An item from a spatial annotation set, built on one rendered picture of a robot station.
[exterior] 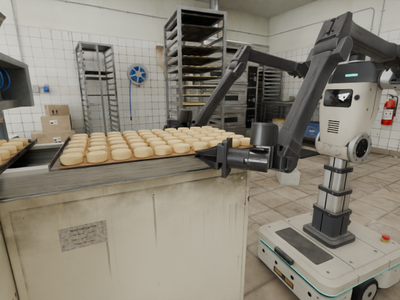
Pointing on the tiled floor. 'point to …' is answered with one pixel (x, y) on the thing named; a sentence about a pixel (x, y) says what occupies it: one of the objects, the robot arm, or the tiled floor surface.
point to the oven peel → (160, 56)
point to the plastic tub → (287, 179)
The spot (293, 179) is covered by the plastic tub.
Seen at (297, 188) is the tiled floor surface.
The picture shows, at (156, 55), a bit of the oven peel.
